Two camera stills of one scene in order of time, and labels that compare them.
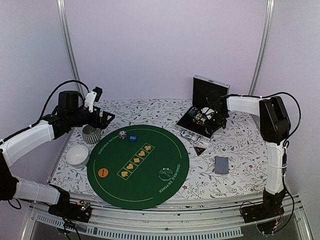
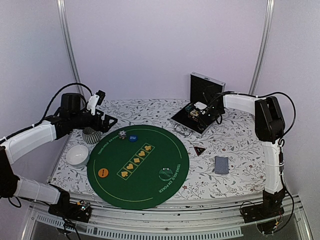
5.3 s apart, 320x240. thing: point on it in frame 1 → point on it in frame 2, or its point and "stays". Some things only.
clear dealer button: [165, 173] stays
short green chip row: [193, 111] → [188, 108]
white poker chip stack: [122, 134] stays
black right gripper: [212, 127] → [207, 122]
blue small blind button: [133, 138] stays
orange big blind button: [103, 172] stays
